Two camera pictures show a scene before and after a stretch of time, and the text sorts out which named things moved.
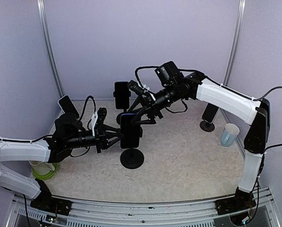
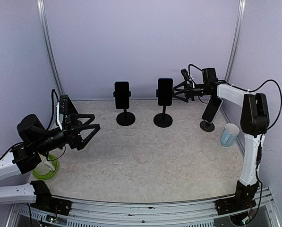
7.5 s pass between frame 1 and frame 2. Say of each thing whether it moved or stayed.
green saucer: stayed
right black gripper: moved
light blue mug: stayed
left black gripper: moved
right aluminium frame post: stayed
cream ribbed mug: stayed
